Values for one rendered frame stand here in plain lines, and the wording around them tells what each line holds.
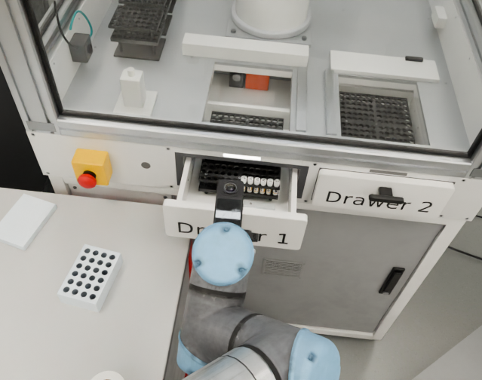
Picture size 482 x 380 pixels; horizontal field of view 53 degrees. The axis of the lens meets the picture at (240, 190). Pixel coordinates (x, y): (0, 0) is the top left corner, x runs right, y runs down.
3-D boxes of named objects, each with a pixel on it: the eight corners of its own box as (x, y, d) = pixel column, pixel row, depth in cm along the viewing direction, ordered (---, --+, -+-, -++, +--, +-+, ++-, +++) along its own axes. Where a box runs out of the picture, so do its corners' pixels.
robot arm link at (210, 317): (218, 396, 55) (235, 298, 56) (160, 363, 63) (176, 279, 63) (264, 387, 60) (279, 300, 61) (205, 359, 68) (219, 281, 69)
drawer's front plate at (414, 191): (437, 219, 111) (455, 188, 103) (311, 205, 112) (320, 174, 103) (436, 212, 112) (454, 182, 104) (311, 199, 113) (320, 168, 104)
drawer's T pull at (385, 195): (403, 205, 103) (405, 200, 102) (367, 201, 103) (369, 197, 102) (400, 191, 105) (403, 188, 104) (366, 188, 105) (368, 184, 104)
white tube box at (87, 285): (99, 313, 99) (95, 304, 96) (60, 302, 100) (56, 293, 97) (123, 262, 106) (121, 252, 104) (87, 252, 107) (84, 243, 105)
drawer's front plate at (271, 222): (299, 250, 104) (308, 221, 95) (165, 235, 104) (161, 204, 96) (299, 243, 105) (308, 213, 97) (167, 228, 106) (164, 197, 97)
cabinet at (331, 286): (382, 350, 175) (477, 223, 113) (102, 318, 177) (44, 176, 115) (364, 159, 235) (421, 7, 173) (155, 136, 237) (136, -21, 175)
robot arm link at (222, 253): (182, 286, 58) (195, 216, 59) (192, 277, 69) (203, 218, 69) (247, 298, 58) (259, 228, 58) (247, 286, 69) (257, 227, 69)
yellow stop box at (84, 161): (107, 188, 109) (102, 167, 103) (75, 185, 109) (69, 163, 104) (113, 172, 112) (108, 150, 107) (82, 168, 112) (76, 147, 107)
